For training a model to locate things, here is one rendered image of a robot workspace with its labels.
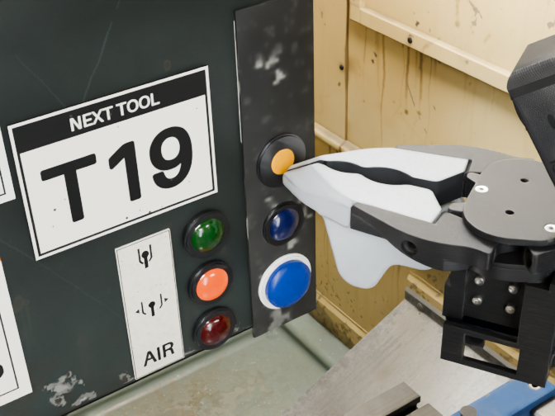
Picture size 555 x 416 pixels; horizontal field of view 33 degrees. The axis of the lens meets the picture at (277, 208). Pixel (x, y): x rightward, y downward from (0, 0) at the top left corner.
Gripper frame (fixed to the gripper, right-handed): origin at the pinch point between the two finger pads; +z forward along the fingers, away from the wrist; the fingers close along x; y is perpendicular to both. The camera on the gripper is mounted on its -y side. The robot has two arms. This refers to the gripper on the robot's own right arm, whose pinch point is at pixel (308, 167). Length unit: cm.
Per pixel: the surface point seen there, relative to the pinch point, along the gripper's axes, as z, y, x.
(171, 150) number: 4.8, -2.7, -5.2
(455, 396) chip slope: 7, 89, 76
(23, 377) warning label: 9.5, 6.9, -13.2
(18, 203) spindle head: 8.8, -2.6, -11.8
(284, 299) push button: 1.2, 8.6, -0.7
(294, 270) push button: 0.9, 6.9, 0.0
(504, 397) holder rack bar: -6, 47, 37
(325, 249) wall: 44, 89, 107
